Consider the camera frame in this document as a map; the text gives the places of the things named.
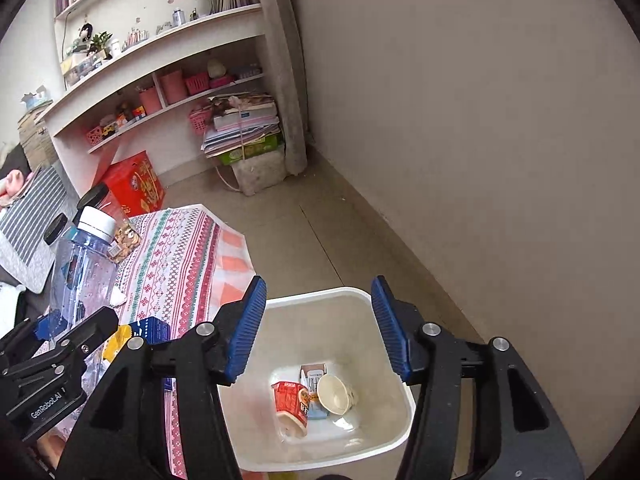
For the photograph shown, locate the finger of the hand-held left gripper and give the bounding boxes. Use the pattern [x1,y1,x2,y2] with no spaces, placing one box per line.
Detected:
[52,306,120,361]
[0,316,65,363]

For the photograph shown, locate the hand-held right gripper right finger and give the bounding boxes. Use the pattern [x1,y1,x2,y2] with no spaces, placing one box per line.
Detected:
[370,275,586,480]

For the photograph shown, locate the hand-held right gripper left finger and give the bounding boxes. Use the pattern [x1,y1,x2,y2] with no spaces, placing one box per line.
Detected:
[57,275,268,480]

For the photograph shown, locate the white plastic bin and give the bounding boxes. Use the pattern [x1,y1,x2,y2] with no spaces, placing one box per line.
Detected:
[216,287,418,473]

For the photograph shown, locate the blue paper packet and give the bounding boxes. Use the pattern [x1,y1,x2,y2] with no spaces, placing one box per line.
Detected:
[131,317,172,346]

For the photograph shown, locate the yellow wrapper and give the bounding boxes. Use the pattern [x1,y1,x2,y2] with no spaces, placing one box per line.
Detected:
[102,325,133,362]

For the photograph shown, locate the clear water bottle white cap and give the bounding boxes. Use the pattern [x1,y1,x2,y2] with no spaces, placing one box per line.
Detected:
[50,206,119,326]

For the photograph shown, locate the small white drink carton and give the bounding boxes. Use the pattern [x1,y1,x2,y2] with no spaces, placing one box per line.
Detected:
[299,364,331,420]

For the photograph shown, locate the red instant noodle cup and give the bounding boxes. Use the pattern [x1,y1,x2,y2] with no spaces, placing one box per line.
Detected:
[271,381,312,438]

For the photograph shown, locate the white paper cup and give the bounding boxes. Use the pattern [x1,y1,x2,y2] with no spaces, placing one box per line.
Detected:
[317,373,359,416]

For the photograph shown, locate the nut jar black lid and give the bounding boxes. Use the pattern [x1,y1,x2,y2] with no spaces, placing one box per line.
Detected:
[75,183,142,264]

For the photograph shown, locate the patterned red green tablecloth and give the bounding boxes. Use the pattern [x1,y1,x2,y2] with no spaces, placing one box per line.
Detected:
[50,204,253,480]

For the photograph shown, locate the grey striped cushion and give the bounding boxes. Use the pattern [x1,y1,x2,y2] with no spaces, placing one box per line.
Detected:
[0,165,69,293]

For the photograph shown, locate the pink plush toy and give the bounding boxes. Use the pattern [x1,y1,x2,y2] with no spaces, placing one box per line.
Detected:
[0,170,32,207]

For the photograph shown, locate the red gift box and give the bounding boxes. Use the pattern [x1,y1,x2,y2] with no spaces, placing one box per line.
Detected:
[93,150,166,218]

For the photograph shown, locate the grey concrete block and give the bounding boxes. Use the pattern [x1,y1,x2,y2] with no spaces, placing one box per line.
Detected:
[232,151,289,196]

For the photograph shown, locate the green cardboard box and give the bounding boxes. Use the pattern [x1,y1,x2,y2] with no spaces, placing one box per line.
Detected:
[217,141,284,167]

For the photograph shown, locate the stacked cardboard boxes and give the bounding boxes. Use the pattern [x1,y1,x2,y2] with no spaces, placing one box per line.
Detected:
[17,105,59,171]

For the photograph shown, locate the stack of books and papers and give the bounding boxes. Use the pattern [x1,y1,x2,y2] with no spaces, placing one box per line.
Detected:
[201,92,283,157]

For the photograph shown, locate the blue tissue box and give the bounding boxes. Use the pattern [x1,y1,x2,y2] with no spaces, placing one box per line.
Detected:
[22,87,54,111]

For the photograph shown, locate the small pink storage bin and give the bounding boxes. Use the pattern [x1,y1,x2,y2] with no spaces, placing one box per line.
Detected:
[138,88,164,115]

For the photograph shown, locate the large pink storage bin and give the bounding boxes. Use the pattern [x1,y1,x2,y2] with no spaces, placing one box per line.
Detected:
[160,70,189,105]

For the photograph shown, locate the white bookshelf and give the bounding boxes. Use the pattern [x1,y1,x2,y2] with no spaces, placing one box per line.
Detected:
[37,0,268,196]

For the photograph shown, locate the small green potted plant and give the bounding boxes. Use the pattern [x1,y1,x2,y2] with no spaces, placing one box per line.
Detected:
[90,31,114,59]

